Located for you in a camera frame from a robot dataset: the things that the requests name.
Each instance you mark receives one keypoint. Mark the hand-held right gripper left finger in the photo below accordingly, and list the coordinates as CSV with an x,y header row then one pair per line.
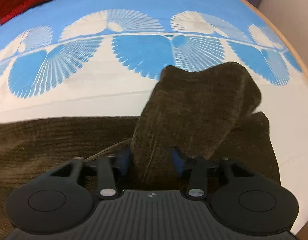
x,y
125,160

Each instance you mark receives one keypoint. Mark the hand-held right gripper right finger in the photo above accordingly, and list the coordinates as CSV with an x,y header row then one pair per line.
x,y
176,161

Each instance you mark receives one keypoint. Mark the blue and white patterned blanket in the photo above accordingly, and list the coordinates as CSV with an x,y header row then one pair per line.
x,y
93,55

